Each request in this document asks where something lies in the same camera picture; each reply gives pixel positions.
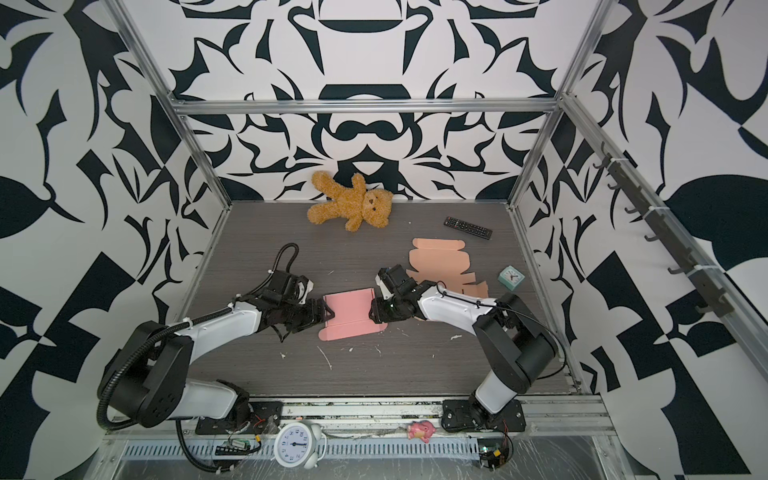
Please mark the black remote control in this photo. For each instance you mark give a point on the black remote control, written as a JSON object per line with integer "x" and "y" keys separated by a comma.
{"x": 468, "y": 228}

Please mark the pink cardboard box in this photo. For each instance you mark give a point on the pink cardboard box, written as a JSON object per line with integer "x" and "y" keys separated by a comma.
{"x": 351, "y": 316}

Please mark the peach flat cardboard box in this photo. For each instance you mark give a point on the peach flat cardboard box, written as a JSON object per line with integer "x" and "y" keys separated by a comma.
{"x": 445, "y": 261}

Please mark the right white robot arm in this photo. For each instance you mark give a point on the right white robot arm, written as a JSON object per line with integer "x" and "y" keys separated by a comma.
{"x": 516, "y": 345}

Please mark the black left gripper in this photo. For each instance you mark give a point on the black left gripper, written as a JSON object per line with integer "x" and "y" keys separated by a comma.
{"x": 312, "y": 318}

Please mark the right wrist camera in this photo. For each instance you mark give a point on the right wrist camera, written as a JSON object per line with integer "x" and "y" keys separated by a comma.
{"x": 382, "y": 283}

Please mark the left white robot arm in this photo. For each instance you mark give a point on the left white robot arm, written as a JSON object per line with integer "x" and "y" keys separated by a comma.
{"x": 147, "y": 382}

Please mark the small pink toy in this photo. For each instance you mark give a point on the small pink toy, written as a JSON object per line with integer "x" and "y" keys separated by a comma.
{"x": 422, "y": 430}

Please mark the brown teddy bear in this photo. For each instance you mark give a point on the brown teddy bear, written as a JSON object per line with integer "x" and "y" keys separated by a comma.
{"x": 356, "y": 204}

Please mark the green circuit board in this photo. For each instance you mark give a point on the green circuit board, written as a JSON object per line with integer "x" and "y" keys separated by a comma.
{"x": 495, "y": 455}

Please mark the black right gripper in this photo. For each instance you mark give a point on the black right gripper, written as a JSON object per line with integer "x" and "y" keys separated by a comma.
{"x": 378, "y": 313}

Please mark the grey wall hook rail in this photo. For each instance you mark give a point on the grey wall hook rail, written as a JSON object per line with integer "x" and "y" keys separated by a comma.
{"x": 669, "y": 231}

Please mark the small teal alarm clock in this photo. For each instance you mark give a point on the small teal alarm clock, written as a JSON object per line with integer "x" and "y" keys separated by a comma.
{"x": 511, "y": 278}

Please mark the white slotted cable duct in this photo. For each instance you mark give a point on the white slotted cable duct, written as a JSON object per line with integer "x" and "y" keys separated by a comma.
{"x": 371, "y": 448}

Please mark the white round alarm clock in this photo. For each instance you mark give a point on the white round alarm clock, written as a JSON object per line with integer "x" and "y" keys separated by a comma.
{"x": 300, "y": 445}

